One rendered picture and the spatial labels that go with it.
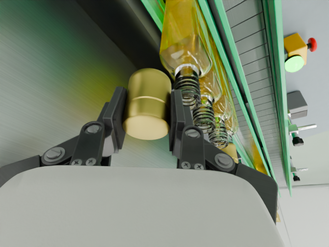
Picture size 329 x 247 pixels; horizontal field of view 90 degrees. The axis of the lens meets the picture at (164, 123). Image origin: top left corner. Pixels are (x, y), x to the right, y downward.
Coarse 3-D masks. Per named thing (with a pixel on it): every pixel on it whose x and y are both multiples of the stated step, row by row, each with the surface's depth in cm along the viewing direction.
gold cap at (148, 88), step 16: (144, 80) 12; (160, 80) 12; (128, 96) 12; (144, 96) 11; (160, 96) 11; (128, 112) 11; (144, 112) 10; (160, 112) 11; (128, 128) 11; (144, 128) 11; (160, 128) 11
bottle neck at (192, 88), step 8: (184, 64) 19; (176, 72) 20; (184, 72) 19; (192, 72) 19; (176, 80) 19; (184, 80) 18; (192, 80) 18; (176, 88) 18; (184, 88) 17; (192, 88) 17; (184, 96) 17; (192, 96) 17; (200, 96) 18; (184, 104) 19; (192, 104) 19
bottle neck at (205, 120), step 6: (204, 96) 23; (204, 102) 23; (210, 102) 23; (198, 108) 22; (204, 108) 22; (210, 108) 22; (192, 114) 24; (198, 114) 22; (204, 114) 21; (210, 114) 22; (198, 120) 21; (204, 120) 21; (210, 120) 21; (198, 126) 23; (204, 126) 23; (210, 126) 22; (204, 132) 23; (210, 132) 23
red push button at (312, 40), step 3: (309, 39) 46; (312, 39) 46; (309, 42) 47; (312, 42) 45; (315, 42) 45; (309, 45) 47; (312, 45) 46; (315, 45) 45; (309, 48) 47; (312, 48) 46; (315, 48) 46; (312, 51) 47
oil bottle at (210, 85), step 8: (208, 32) 30; (216, 64) 28; (216, 72) 26; (200, 80) 23; (208, 80) 23; (216, 80) 24; (200, 88) 23; (208, 88) 23; (216, 88) 24; (216, 96) 24
